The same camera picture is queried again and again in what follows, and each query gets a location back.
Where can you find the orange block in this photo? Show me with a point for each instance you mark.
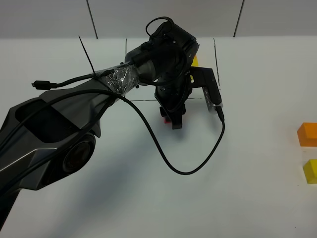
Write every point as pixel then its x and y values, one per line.
pixel 307 134

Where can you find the yellow template block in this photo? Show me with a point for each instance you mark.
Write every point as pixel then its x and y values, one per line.
pixel 195 62

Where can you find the black cable tie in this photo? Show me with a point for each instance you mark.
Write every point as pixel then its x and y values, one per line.
pixel 87 56

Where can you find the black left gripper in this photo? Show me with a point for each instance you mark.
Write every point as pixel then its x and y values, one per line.
pixel 172 99

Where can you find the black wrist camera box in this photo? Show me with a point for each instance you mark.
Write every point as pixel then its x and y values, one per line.
pixel 204 78

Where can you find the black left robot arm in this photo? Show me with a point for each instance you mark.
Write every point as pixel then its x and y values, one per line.
pixel 47 138

